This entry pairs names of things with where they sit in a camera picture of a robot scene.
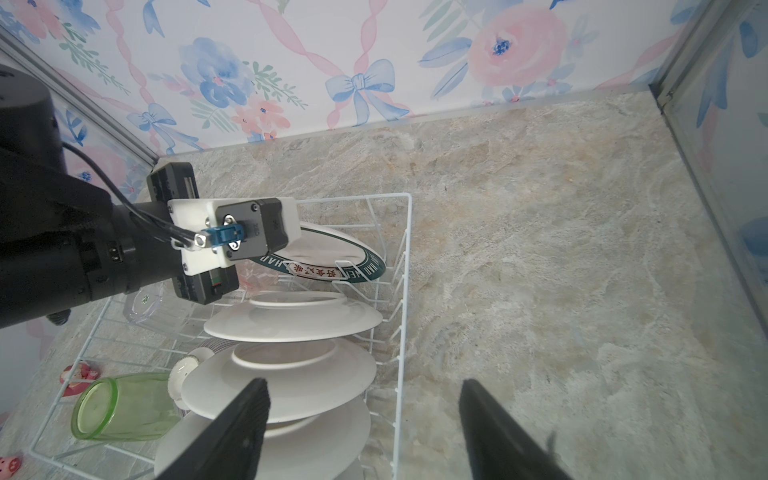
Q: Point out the green translucent cup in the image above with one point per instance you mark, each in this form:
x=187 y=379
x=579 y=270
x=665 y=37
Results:
x=134 y=407

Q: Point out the aluminium corner post left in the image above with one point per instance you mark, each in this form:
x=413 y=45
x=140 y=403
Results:
x=69 y=93

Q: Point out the pink small toy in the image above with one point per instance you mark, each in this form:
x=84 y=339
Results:
x=9 y=466

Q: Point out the green rim printed plate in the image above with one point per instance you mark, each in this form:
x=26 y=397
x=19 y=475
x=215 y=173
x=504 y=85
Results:
x=325 y=254

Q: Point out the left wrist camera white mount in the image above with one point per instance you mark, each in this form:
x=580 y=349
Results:
x=225 y=231

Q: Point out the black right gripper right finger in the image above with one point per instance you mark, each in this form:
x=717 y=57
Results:
x=497 y=446

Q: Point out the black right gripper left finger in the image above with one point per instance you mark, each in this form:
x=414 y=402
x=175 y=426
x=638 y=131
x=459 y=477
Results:
x=227 y=447

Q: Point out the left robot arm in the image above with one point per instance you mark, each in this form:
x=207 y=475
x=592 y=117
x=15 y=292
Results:
x=64 y=242

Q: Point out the red small toy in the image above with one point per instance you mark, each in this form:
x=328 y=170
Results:
x=77 y=378

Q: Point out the white plate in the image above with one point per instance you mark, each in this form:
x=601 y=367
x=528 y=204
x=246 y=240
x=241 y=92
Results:
x=293 y=316
x=304 y=379
x=319 y=447

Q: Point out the white plate middle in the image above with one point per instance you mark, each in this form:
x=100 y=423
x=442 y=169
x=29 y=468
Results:
x=304 y=379

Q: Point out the white plate upper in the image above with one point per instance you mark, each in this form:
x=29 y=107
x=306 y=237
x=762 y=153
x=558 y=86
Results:
x=293 y=316

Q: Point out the ribbed ceramic bowl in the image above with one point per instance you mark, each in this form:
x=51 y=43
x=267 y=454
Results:
x=181 y=370

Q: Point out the white wire dish rack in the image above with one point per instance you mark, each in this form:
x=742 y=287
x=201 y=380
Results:
x=116 y=347

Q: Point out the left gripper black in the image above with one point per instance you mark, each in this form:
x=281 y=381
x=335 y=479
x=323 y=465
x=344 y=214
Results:
x=176 y=180

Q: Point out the white plate lower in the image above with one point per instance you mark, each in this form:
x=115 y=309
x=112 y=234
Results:
x=319 y=447

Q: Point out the clear glass cup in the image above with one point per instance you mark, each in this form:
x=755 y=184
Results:
x=156 y=307

